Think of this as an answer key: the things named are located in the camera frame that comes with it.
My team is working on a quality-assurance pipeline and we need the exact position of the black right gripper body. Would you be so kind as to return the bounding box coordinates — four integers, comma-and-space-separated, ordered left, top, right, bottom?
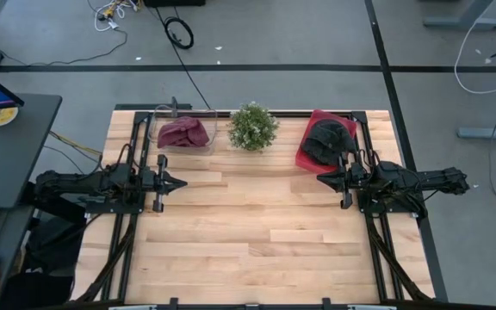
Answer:
339, 152, 369, 211

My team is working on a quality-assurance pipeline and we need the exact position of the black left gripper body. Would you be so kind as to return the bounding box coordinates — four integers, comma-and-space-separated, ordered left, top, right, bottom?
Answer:
139, 153, 166, 214

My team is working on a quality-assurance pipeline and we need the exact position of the maroon baseball cap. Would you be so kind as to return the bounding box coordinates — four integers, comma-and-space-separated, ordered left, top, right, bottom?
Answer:
157, 115, 211, 150

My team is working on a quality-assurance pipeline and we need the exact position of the red tray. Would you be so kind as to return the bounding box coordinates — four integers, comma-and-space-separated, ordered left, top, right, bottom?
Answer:
294, 108, 358, 176

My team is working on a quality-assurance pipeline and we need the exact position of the clear plastic container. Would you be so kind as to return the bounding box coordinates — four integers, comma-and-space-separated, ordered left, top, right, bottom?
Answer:
150, 104, 219, 155

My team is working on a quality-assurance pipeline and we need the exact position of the small green potted plant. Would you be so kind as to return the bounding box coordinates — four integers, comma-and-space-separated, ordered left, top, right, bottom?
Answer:
226, 102, 281, 152

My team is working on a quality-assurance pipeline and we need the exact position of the black fabric bag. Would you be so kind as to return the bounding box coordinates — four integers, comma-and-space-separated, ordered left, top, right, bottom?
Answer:
4, 210, 86, 310

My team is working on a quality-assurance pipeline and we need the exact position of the grey desk foot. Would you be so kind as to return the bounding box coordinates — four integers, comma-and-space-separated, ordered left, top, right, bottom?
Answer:
456, 118, 496, 141
423, 0, 496, 32

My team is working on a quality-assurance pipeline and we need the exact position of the black desk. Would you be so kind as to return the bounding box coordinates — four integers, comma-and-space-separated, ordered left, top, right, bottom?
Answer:
0, 93, 63, 310

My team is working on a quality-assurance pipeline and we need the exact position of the black floor box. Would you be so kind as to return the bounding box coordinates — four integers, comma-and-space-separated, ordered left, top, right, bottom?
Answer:
143, 0, 207, 8

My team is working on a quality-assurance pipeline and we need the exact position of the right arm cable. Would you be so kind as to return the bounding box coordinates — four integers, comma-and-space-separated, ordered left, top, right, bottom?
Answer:
356, 147, 381, 168

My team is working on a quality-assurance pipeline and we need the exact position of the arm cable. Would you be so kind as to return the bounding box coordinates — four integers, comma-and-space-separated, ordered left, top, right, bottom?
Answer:
356, 147, 381, 168
114, 143, 136, 172

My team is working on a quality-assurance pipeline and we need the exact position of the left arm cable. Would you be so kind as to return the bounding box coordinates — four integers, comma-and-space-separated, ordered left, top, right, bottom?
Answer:
114, 143, 136, 172

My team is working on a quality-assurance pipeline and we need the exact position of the black aluminium frame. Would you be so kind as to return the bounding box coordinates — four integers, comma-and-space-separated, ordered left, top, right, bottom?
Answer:
70, 102, 450, 310

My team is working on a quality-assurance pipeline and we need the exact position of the yellow cable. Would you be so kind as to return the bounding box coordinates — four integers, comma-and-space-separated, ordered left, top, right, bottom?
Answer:
48, 130, 102, 157

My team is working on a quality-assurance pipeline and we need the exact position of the coiled black cable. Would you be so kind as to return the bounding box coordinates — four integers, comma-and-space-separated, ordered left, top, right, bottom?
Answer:
155, 6, 212, 110

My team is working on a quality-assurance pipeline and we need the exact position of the long white cable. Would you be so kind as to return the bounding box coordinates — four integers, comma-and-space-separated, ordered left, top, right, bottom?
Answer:
453, 0, 496, 96

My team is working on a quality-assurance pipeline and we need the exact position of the white cable bundle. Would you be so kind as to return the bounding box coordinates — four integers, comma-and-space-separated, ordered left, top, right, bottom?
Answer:
87, 0, 142, 33

